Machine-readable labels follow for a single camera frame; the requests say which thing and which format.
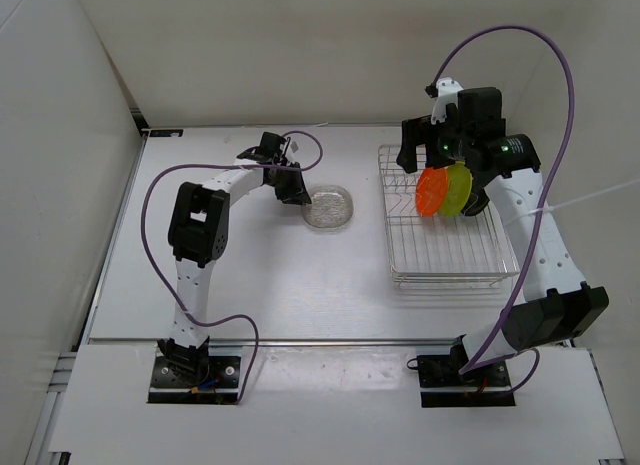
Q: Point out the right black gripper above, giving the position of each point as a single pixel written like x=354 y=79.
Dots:
x=420 y=132

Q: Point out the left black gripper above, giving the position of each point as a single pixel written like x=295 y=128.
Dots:
x=297 y=193

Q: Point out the clear glass plate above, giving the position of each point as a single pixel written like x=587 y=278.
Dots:
x=331 y=207

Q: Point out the orange plate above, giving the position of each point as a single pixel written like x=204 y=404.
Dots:
x=431 y=191

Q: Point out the green plate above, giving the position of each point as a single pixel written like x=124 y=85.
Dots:
x=458 y=191

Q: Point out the black plate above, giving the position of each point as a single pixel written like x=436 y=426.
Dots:
x=476 y=203

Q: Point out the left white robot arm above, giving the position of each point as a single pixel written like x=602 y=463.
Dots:
x=198 y=236

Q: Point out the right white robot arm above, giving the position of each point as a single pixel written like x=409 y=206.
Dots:
x=551 y=300

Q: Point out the white zip tie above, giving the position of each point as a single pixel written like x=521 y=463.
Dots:
x=547 y=209

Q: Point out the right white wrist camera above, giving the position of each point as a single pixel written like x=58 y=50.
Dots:
x=445 y=92

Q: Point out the wire dish rack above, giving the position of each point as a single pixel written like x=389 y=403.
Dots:
x=439 y=252

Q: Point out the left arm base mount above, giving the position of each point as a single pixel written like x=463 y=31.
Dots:
x=218 y=383

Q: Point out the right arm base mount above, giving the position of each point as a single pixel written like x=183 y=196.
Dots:
x=441 y=386

